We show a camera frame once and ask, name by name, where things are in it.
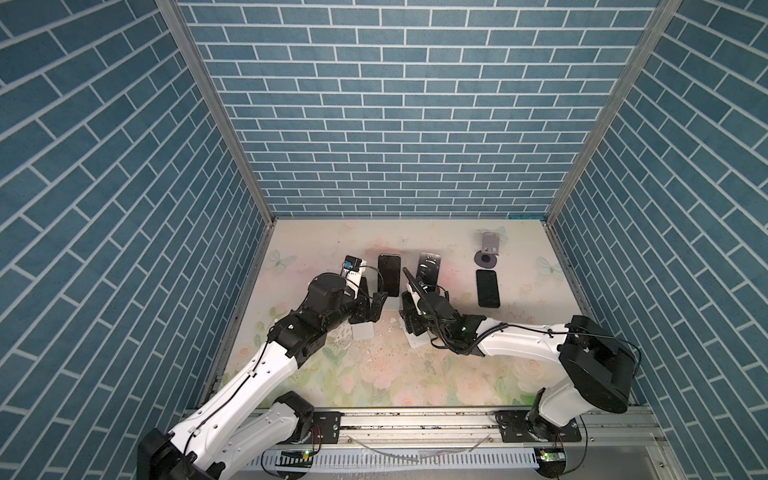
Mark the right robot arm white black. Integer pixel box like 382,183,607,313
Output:
400,288,637,441

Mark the white slotted cable duct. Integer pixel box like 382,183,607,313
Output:
243,448,539,474

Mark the white stand left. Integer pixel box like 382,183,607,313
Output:
351,323,375,341

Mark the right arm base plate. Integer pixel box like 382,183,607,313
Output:
493,409,583,443

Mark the white stand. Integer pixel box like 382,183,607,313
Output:
406,332,431,349
383,296,401,311
351,323,375,341

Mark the white stand front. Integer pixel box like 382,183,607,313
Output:
406,332,431,349

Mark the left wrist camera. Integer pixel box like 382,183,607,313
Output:
341,255,363,284

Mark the white stand back centre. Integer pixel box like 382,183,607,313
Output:
383,296,401,311

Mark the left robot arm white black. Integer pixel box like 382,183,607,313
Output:
136,272,388,479

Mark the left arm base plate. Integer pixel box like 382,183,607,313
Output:
256,410,343,446

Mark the phone on dark round stand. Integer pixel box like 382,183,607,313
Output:
416,252,441,292

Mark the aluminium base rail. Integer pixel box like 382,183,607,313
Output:
230,407,683,479

